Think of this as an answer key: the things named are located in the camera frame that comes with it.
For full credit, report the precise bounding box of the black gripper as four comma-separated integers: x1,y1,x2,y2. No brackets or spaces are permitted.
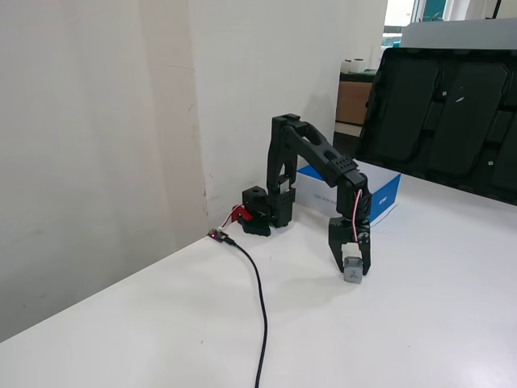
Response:
327,216,372,277

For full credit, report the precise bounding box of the gray cube block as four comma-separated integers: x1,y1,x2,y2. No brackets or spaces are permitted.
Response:
343,252,365,284

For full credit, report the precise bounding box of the white and blue box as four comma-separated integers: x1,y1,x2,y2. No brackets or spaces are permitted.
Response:
296,163,402,230

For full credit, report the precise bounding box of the brown cardboard box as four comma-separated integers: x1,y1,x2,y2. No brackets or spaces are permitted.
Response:
336,80,373,125

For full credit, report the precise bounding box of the red and black table clamp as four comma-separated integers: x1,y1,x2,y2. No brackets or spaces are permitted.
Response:
229,205,271,238

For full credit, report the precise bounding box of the black plastic tray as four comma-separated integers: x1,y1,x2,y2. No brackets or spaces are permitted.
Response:
354,47,517,205

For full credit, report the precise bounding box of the gray flat panel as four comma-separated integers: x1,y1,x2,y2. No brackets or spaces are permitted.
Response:
401,18,517,52

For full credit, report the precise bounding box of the red white servo wire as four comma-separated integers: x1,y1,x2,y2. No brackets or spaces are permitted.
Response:
351,188,364,244

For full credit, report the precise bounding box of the black usb cable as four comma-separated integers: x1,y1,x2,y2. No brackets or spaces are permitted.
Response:
224,234,270,388

